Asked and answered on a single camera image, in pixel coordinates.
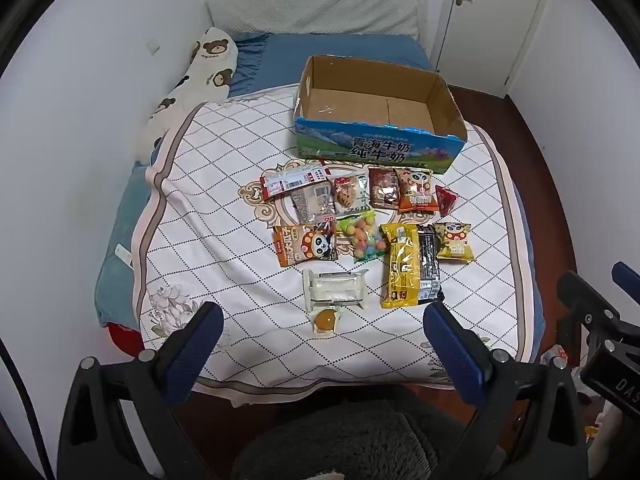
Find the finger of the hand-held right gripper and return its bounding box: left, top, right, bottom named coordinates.
left=611, top=261, right=640, bottom=306
left=556, top=270, right=640, bottom=361

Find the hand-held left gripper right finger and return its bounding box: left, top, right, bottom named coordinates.
left=424, top=302, right=588, bottom=480

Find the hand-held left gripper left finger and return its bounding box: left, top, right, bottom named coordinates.
left=57, top=301, right=226, bottom=480

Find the long black snack packet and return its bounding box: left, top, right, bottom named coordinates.
left=417, top=225, right=445, bottom=306

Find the long yellow snack packet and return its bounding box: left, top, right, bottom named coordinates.
left=380, top=223, right=423, bottom=309

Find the yellow panda snack packet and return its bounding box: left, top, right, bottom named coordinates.
left=434, top=221, right=476, bottom=262

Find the white cake packet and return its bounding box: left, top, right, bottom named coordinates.
left=302, top=267, right=371, bottom=311

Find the wide orange panda packet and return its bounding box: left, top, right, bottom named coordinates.
left=272, top=222, right=338, bottom=267

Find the colourful candy ball bag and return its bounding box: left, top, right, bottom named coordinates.
left=336, top=209, right=388, bottom=263

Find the orange panda snack packet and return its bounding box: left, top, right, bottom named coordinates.
left=396, top=167, right=435, bottom=212

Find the clear bun packet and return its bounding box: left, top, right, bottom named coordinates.
left=290, top=182, right=336, bottom=226

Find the white nut snack packet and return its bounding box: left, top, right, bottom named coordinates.
left=332, top=172, right=371, bottom=213

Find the printed cardboard box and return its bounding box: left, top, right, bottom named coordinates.
left=293, top=55, right=468, bottom=176

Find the red cloth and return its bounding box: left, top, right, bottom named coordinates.
left=105, top=323, right=146, bottom=356

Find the white quilted blanket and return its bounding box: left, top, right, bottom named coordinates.
left=131, top=77, right=538, bottom=408

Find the egg yolk packet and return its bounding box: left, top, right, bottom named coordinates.
left=311, top=306, right=343, bottom=336

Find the teal blue blanket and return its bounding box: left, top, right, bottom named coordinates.
left=95, top=162, right=151, bottom=331

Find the red triangular snack packet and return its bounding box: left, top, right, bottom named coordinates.
left=434, top=185, right=458, bottom=218

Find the brown snack packet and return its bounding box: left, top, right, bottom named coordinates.
left=368, top=167, right=401, bottom=209

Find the red white label packet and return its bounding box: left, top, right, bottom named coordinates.
left=259, top=162, right=333, bottom=201

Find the bear print pillow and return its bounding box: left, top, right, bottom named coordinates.
left=137, top=27, right=240, bottom=166

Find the white door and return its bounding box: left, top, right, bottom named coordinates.
left=430, top=0, right=551, bottom=98

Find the white pillow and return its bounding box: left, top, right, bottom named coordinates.
left=205, top=0, right=426, bottom=38

